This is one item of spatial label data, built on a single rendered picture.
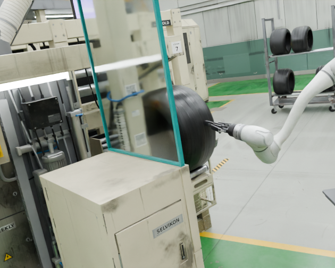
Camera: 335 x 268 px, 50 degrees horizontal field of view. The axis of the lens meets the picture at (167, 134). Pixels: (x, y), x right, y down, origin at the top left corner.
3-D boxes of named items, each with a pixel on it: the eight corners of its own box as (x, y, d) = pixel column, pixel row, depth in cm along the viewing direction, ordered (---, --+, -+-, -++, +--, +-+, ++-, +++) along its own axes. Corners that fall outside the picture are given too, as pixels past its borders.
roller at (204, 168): (169, 190, 218) (167, 182, 217) (165, 190, 221) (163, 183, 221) (209, 170, 238) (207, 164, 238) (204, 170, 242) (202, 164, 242)
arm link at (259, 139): (236, 135, 189) (246, 149, 197) (261, 142, 178) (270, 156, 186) (246, 119, 192) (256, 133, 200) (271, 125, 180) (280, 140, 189)
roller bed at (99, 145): (108, 181, 245) (99, 139, 238) (98, 177, 256) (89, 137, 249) (132, 171, 256) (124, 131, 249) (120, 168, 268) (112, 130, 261)
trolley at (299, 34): (339, 112, 671) (334, 5, 625) (268, 114, 746) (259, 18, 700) (344, 105, 721) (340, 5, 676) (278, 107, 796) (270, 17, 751)
